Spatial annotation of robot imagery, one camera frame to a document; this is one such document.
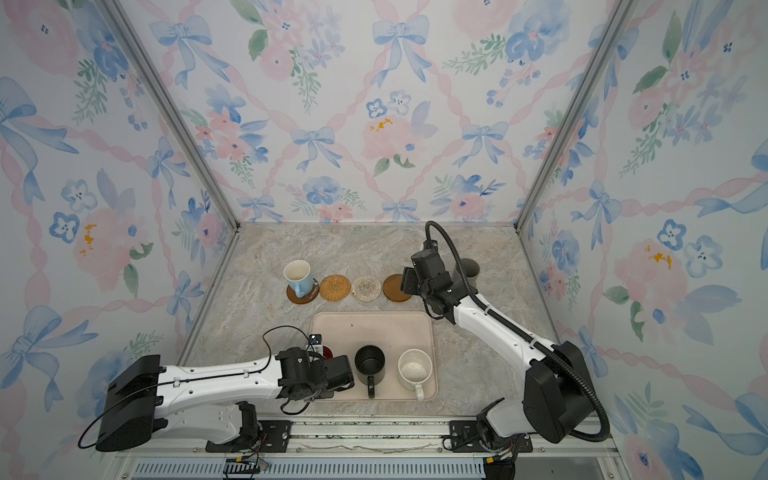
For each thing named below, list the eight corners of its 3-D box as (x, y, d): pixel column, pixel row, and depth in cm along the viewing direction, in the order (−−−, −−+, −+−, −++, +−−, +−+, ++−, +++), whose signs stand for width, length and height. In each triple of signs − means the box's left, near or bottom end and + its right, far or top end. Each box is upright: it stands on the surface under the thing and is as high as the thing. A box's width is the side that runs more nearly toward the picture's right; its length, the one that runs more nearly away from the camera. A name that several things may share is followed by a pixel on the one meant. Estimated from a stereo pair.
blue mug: (304, 309, 99) (295, 290, 90) (288, 286, 104) (279, 266, 95) (324, 296, 102) (318, 277, 93) (308, 275, 107) (301, 255, 98)
